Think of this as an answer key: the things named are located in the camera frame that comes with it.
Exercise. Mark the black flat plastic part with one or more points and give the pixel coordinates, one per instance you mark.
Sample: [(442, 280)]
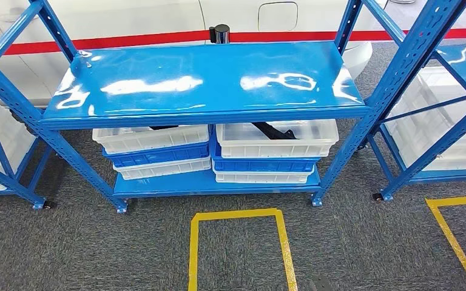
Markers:
[(164, 127)]

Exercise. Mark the yellow floor tape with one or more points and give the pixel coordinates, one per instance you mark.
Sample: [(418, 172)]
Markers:
[(450, 237), (193, 249)]

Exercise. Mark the black stanchion post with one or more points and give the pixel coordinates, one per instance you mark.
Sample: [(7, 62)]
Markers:
[(220, 34)]

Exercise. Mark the blue metal shelf rack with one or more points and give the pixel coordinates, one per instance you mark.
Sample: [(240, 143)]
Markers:
[(16, 188), (217, 80), (426, 160)]

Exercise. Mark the white car body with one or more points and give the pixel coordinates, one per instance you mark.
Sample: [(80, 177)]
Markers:
[(136, 16)]

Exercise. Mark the black curved plastic part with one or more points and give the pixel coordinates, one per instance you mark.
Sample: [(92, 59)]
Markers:
[(275, 132)]

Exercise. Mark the white plastic bin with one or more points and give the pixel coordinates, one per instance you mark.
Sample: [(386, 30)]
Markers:
[(430, 92), (261, 176), (418, 140), (8, 136), (317, 138), (164, 168), (144, 140)]

